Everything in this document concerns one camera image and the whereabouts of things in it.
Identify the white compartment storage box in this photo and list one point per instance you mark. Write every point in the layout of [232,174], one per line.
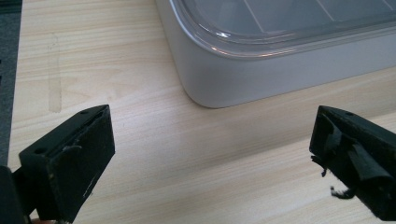
[249,81]

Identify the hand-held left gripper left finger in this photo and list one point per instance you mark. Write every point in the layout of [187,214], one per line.
[71,161]

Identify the clear plastic box lid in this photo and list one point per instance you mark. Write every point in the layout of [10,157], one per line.
[280,18]

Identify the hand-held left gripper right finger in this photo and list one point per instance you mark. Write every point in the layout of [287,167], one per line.
[367,149]

